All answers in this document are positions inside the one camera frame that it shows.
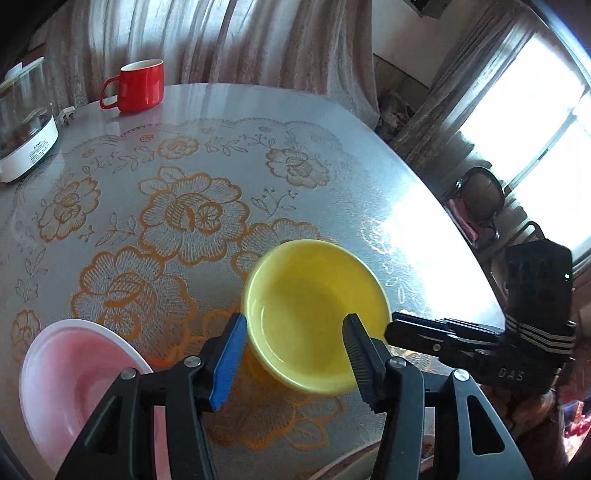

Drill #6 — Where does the yellow plastic bowl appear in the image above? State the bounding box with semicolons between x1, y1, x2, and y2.
242;239;391;396

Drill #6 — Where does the glass electric kettle white base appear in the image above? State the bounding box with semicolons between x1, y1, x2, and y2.
0;57;58;183

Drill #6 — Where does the white power plug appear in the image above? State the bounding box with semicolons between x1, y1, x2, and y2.
58;106;76;126

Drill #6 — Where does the red bowl white inside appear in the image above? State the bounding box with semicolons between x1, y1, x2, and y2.
19;319;170;479

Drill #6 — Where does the red mug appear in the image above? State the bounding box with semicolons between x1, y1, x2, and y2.
98;59;165;114

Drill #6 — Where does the beige lace curtain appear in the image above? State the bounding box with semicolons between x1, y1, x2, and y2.
31;0;379;127

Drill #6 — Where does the lace floral tablecloth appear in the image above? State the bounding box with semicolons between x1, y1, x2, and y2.
1;84;503;479

